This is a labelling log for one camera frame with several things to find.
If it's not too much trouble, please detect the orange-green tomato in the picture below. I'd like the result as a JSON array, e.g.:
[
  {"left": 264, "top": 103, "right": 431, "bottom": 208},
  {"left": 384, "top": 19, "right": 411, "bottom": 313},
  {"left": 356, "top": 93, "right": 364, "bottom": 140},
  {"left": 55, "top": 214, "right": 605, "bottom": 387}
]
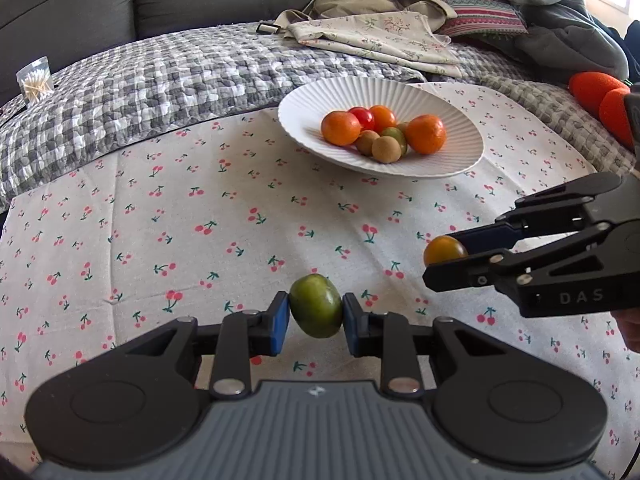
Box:
[{"left": 423, "top": 235, "right": 469, "bottom": 266}]

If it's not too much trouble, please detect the large green fruit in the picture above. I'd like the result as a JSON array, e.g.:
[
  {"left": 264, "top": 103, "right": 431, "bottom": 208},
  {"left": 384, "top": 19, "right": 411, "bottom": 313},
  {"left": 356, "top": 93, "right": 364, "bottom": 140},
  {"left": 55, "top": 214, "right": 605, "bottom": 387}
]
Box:
[{"left": 288, "top": 273, "right": 343, "bottom": 339}]

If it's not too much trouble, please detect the large orange tangerine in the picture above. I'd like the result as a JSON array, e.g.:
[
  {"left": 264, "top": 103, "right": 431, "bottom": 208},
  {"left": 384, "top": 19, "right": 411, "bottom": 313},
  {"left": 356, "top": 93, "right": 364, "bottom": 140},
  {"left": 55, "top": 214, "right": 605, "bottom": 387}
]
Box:
[{"left": 405, "top": 114, "right": 447, "bottom": 155}]

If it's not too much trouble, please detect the brown kiwi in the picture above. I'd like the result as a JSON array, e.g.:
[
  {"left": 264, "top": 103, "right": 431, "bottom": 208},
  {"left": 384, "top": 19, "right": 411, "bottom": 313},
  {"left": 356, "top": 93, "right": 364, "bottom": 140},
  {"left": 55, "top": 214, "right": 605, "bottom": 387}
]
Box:
[
  {"left": 371, "top": 136, "right": 402, "bottom": 164},
  {"left": 354, "top": 130, "right": 380, "bottom": 157}
]

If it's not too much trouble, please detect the small green tomato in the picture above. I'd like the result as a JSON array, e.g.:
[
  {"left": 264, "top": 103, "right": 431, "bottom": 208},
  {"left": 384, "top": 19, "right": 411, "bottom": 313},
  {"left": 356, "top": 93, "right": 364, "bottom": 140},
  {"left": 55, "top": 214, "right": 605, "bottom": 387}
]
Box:
[{"left": 380, "top": 127, "right": 408, "bottom": 157}]

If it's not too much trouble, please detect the red tomato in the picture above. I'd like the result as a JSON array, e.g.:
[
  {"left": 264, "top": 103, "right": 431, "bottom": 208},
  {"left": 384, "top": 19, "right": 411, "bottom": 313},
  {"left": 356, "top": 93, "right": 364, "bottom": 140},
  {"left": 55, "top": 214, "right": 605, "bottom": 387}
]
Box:
[{"left": 349, "top": 106, "right": 376, "bottom": 131}]

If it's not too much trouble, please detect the smaller orange tangerine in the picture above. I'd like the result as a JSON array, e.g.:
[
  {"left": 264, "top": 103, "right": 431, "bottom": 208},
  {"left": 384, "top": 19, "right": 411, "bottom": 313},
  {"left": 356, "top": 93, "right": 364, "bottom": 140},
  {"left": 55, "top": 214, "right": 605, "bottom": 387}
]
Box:
[{"left": 320, "top": 110, "right": 362, "bottom": 146}]

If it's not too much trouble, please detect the person's right hand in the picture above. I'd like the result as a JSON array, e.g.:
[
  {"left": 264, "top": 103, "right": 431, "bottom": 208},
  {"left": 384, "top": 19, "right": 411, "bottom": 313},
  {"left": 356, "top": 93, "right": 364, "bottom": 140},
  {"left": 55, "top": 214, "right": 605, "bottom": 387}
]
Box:
[{"left": 612, "top": 308, "right": 640, "bottom": 353}]

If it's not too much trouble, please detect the cherry print tablecloth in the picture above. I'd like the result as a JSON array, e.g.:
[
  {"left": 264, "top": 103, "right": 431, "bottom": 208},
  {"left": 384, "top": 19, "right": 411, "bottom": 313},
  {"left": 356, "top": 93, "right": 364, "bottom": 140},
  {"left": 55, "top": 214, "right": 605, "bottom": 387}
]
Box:
[{"left": 1, "top": 84, "right": 639, "bottom": 479}]

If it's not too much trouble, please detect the brown kiwi in plate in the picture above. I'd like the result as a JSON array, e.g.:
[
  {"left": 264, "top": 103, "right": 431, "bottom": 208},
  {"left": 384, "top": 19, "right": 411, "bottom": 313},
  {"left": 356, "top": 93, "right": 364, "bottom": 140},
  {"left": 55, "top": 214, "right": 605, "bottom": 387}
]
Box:
[{"left": 354, "top": 130, "right": 380, "bottom": 157}]

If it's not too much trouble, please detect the small orange tomato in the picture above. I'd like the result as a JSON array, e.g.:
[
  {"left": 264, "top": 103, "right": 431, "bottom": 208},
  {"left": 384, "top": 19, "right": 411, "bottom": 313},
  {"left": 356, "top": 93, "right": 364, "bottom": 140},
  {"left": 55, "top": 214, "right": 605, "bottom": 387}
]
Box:
[{"left": 369, "top": 105, "right": 398, "bottom": 132}]

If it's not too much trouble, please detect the grey jacket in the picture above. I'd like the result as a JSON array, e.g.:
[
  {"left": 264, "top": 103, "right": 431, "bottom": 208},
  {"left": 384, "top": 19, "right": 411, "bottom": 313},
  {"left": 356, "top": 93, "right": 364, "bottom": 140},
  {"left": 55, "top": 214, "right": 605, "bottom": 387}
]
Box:
[{"left": 489, "top": 0, "right": 629, "bottom": 84}]

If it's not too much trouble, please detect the floral beige cloth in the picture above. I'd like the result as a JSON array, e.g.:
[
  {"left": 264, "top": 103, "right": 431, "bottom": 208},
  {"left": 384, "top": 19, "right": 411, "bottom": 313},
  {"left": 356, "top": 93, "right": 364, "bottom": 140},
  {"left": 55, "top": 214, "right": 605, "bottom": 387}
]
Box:
[{"left": 286, "top": 11, "right": 462, "bottom": 78}]

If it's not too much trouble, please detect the white ribbed plate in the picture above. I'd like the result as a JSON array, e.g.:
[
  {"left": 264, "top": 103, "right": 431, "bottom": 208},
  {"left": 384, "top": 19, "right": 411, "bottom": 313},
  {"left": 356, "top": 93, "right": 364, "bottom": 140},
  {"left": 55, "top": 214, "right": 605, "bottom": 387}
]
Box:
[{"left": 278, "top": 77, "right": 484, "bottom": 179}]

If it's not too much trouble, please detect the striped colourful pillow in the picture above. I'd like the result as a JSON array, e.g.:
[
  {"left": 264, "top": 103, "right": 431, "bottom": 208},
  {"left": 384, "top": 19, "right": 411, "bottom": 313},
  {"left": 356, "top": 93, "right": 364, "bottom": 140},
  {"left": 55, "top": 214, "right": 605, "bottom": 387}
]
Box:
[{"left": 438, "top": 0, "right": 527, "bottom": 38}]

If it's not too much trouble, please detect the beige canvas bag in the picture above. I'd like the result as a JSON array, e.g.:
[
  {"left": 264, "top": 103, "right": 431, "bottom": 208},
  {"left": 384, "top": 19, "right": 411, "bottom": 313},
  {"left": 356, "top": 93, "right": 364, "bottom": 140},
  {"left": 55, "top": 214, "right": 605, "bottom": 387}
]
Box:
[{"left": 256, "top": 0, "right": 458, "bottom": 35}]

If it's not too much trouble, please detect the grey checked blanket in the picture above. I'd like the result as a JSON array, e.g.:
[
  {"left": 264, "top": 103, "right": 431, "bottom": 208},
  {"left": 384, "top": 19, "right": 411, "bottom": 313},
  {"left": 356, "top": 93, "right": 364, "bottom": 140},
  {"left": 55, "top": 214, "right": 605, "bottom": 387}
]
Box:
[{"left": 0, "top": 20, "right": 639, "bottom": 212}]

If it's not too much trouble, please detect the clear toothpick container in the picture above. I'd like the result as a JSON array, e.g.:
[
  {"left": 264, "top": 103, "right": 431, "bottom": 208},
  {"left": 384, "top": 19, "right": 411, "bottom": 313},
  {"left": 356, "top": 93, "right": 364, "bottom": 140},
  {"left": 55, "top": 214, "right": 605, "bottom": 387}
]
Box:
[{"left": 16, "top": 56, "right": 54, "bottom": 106}]

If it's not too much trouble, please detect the orange foam handle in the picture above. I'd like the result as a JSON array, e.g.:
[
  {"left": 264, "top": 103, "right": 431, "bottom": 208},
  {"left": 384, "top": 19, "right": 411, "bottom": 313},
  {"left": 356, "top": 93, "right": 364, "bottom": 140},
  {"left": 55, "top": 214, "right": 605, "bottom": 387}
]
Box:
[{"left": 568, "top": 72, "right": 639, "bottom": 152}]

